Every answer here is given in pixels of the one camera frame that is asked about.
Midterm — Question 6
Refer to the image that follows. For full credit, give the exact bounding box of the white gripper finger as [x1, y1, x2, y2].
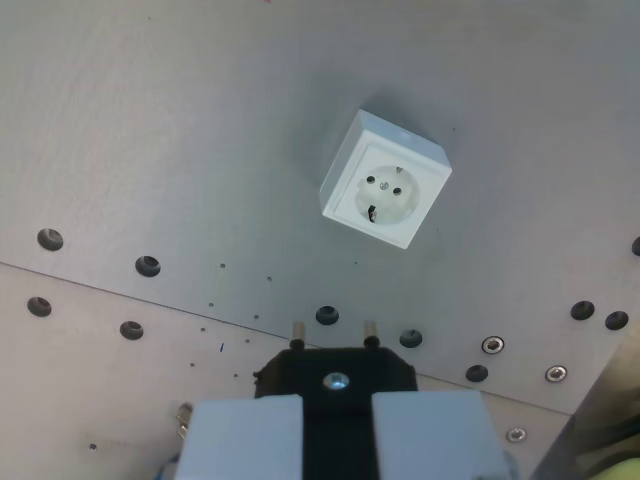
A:
[371, 389, 512, 480]
[173, 394, 305, 480]

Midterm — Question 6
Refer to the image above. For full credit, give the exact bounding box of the black two-pin power plug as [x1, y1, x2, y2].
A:
[252, 319, 419, 480]

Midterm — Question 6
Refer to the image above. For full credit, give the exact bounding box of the small metal clip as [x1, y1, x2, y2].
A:
[174, 401, 196, 441]

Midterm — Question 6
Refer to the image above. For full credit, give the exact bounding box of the yellow object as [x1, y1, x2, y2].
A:
[597, 457, 640, 480]

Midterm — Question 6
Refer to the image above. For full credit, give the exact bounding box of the white wall socket box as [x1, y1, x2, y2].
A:
[319, 107, 454, 252]

